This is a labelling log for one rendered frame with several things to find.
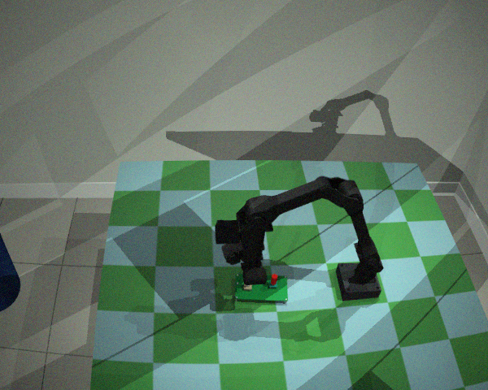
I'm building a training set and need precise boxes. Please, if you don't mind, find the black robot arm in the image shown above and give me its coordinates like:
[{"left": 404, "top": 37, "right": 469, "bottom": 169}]
[{"left": 215, "top": 175, "right": 384, "bottom": 284}]

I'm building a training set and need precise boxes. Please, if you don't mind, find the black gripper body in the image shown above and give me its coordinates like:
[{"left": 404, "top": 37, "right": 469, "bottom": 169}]
[{"left": 242, "top": 235, "right": 267, "bottom": 285}]

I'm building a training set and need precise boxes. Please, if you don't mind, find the green circuit board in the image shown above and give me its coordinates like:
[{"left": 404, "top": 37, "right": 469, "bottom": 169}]
[{"left": 234, "top": 274, "right": 288, "bottom": 303}]

